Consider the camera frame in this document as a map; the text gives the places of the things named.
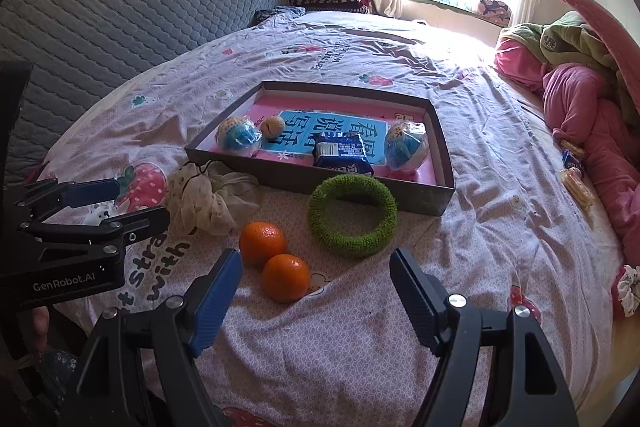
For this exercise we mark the pink quilt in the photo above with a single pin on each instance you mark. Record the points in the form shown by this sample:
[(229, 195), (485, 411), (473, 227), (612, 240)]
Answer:
[(600, 142)]

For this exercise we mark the beige sheer scrunchie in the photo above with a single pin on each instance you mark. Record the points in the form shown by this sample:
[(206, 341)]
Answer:
[(210, 199)]

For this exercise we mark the orange mandarin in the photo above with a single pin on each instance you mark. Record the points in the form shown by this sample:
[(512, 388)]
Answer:
[(285, 278), (262, 243)]

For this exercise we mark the large red white egg toy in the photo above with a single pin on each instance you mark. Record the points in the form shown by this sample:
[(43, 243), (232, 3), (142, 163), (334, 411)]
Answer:
[(406, 146)]

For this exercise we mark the small blue candy packet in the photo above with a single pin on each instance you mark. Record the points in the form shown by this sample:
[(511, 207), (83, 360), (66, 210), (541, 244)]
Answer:
[(571, 159)]

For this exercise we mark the small blue egg toy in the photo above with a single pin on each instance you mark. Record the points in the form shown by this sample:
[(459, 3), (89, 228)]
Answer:
[(239, 137)]

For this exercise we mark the green fleece blanket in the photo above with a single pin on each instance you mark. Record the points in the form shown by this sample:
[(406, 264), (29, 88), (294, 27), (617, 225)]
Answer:
[(570, 42)]

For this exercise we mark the blue snack packet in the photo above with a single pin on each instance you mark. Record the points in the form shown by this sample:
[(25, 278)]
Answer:
[(342, 154)]

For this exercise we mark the large pink quilted cushion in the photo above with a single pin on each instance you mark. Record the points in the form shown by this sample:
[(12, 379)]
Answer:
[(610, 32)]

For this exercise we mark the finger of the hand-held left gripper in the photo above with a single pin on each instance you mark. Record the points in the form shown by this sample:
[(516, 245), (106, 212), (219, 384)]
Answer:
[(92, 193), (135, 227)]

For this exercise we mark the dark patterned cloth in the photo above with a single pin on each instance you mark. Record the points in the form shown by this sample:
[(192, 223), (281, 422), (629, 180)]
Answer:
[(277, 14)]

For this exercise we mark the yellow cracker packet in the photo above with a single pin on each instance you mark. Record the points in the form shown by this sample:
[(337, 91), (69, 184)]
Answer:
[(577, 189)]

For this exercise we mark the white floral scrunchie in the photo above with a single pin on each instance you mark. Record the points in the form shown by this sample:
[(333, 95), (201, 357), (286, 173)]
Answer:
[(627, 292)]

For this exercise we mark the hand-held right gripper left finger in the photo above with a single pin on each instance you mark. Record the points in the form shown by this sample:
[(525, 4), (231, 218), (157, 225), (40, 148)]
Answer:
[(215, 302)]

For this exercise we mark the pink book with blue label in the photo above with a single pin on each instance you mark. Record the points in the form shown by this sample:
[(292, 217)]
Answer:
[(300, 122)]

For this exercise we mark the small tan walnut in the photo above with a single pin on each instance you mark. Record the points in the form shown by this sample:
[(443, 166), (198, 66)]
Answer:
[(272, 126)]

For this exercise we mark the person's left hand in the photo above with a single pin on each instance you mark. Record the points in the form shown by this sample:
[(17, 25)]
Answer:
[(41, 327)]

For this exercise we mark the grey quilted headboard cover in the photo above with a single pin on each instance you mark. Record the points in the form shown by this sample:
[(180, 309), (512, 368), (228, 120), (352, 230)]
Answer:
[(125, 17)]

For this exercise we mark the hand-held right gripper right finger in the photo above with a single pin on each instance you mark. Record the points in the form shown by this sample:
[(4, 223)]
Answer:
[(417, 294)]

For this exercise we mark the patterned windowsill cushion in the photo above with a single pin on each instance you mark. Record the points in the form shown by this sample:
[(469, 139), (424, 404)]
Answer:
[(492, 8)]

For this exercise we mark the shallow grey cardboard box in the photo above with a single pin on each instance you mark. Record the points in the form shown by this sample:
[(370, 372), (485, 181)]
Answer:
[(350, 192)]

